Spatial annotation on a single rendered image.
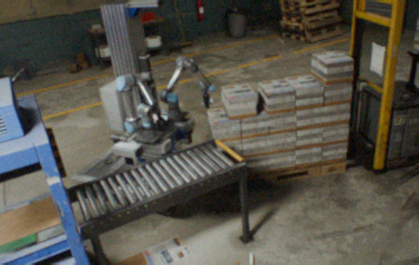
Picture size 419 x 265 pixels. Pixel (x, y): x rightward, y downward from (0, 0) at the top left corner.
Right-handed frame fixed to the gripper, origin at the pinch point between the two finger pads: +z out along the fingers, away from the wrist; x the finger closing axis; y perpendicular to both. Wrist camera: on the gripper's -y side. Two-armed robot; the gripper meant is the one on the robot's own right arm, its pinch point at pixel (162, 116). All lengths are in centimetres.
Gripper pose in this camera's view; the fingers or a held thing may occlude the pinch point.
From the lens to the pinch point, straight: 295.0
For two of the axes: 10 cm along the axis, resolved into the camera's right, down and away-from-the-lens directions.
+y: 0.0, 9.2, 3.9
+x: -7.7, 2.5, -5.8
